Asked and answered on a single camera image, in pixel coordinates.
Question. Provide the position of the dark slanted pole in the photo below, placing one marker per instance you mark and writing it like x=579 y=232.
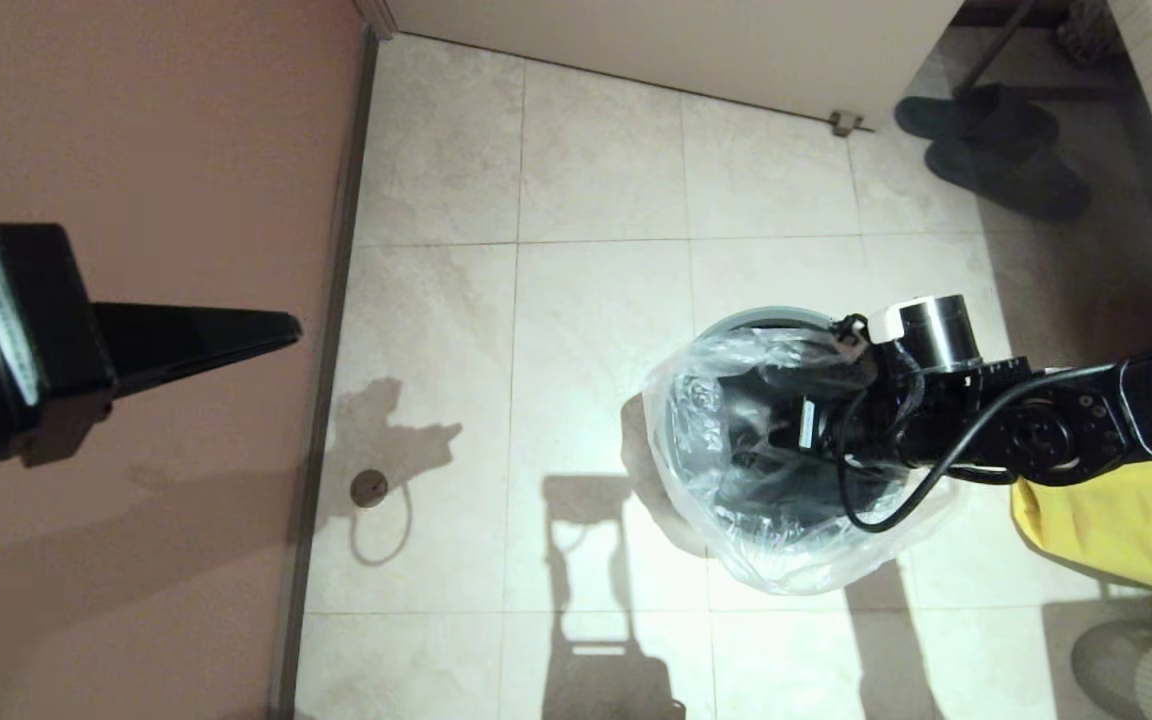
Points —
x=996 y=45

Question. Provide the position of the white door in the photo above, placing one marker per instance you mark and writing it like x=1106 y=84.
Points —
x=686 y=40

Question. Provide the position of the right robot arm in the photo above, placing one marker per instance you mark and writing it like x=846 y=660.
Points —
x=1066 y=430

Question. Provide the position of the clear plastic trash bag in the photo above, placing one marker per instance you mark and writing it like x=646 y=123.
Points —
x=676 y=470

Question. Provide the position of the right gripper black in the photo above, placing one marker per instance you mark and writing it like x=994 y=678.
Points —
x=876 y=430

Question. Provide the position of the grey round trash bin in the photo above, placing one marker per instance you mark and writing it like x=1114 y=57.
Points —
x=766 y=320

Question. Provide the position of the metal door stop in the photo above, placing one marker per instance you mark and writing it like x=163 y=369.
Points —
x=844 y=124

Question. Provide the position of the yellow fabric bag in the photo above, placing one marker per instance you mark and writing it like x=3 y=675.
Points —
x=1136 y=530

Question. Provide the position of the dark mop head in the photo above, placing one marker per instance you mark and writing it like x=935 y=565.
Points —
x=1086 y=30

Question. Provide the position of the round metal floor plug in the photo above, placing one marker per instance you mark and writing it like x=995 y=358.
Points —
x=369 y=489

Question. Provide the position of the black slipper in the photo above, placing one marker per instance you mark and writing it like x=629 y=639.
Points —
x=976 y=118
x=1016 y=180

